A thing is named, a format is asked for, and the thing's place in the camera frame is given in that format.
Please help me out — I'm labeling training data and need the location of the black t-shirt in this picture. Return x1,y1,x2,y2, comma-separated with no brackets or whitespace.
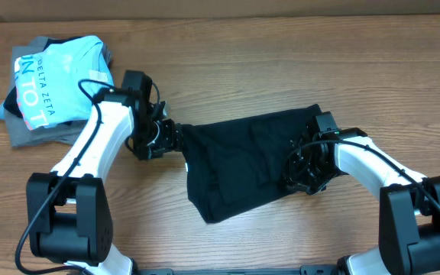
181,105,322,224

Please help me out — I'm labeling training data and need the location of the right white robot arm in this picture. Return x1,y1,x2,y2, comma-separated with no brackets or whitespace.
282,128,440,274

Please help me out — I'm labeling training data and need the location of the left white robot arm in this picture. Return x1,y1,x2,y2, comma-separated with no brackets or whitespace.
19,88,180,274

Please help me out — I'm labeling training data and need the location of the light blue folded t-shirt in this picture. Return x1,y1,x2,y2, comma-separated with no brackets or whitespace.
12,36,113,131

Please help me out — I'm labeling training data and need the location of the grey folded t-shirt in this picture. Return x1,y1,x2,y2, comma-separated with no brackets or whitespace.
3,36,114,149

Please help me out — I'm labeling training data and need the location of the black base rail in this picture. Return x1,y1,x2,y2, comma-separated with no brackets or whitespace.
134,264,345,275

